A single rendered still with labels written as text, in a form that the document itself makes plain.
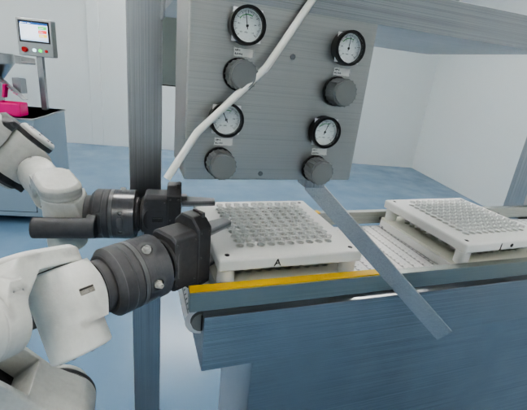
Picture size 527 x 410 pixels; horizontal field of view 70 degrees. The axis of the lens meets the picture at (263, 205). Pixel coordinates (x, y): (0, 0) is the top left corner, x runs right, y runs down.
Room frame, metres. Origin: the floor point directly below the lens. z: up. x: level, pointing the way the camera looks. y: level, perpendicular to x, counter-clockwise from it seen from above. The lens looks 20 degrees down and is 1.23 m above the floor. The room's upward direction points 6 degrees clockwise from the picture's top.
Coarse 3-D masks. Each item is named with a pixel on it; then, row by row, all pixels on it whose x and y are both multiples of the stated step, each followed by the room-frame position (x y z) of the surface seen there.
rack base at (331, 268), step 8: (328, 264) 0.59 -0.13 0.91; (336, 264) 0.59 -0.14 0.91; (216, 272) 0.52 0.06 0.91; (256, 272) 0.54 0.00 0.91; (264, 272) 0.54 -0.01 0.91; (272, 272) 0.54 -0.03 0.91; (280, 272) 0.54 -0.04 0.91; (288, 272) 0.55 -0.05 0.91; (296, 272) 0.55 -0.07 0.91; (304, 272) 0.55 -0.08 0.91; (312, 272) 0.56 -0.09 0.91; (320, 272) 0.56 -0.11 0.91; (328, 272) 0.56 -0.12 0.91; (336, 272) 0.57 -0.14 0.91; (240, 280) 0.51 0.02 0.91; (248, 280) 0.51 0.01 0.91
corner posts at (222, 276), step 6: (342, 264) 0.56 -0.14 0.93; (348, 264) 0.56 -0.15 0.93; (354, 264) 0.56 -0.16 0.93; (342, 270) 0.56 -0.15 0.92; (348, 270) 0.56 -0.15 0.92; (216, 276) 0.49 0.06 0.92; (222, 276) 0.48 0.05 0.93; (228, 276) 0.49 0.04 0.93; (216, 282) 0.49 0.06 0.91; (222, 282) 0.48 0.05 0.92
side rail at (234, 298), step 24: (456, 264) 0.62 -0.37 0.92; (480, 264) 0.63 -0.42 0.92; (504, 264) 0.65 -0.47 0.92; (240, 288) 0.47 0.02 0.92; (264, 288) 0.48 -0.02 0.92; (288, 288) 0.49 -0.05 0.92; (312, 288) 0.51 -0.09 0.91; (336, 288) 0.52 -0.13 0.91; (360, 288) 0.54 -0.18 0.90; (384, 288) 0.56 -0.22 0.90
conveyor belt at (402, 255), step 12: (336, 228) 0.82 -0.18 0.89; (372, 228) 0.85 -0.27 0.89; (372, 240) 0.78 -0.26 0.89; (384, 240) 0.78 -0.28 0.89; (396, 240) 0.79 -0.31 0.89; (384, 252) 0.72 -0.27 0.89; (396, 252) 0.72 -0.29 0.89; (408, 252) 0.73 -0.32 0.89; (360, 264) 0.65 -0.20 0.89; (396, 264) 0.67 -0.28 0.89; (408, 264) 0.67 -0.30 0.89; (420, 264) 0.68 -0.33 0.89; (432, 264) 0.69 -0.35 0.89; (180, 300) 0.51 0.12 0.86; (192, 312) 0.46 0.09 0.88
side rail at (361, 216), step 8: (488, 208) 1.00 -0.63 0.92; (496, 208) 1.01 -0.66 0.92; (504, 208) 1.03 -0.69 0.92; (512, 208) 1.04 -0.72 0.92; (520, 208) 1.05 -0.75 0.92; (328, 216) 0.83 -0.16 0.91; (352, 216) 0.85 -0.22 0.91; (360, 216) 0.86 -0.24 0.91; (368, 216) 0.87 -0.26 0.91; (376, 216) 0.87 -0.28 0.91; (384, 216) 0.88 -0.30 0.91; (512, 216) 1.04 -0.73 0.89; (520, 216) 1.05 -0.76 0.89
